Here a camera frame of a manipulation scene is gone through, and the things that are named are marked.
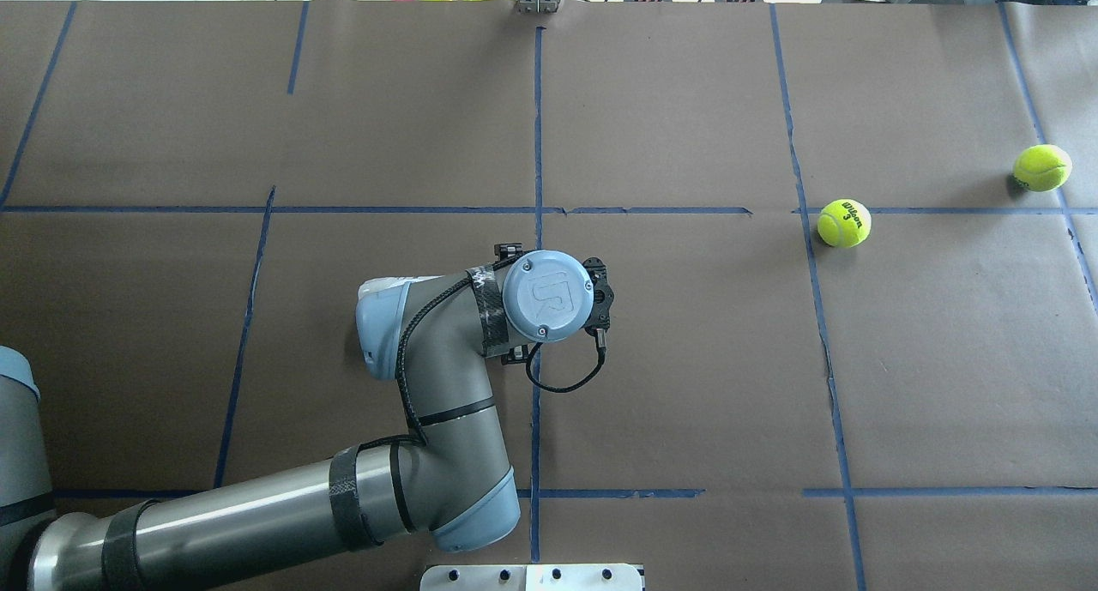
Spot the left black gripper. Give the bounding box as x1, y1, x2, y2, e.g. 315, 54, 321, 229
495, 243, 533, 365

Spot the yellow tennis ball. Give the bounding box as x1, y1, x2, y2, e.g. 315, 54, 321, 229
1011, 144, 1073, 192
817, 199, 873, 248

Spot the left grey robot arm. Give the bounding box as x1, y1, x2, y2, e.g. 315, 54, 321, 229
3, 244, 614, 590

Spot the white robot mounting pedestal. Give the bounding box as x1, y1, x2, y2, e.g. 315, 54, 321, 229
419, 564, 647, 590

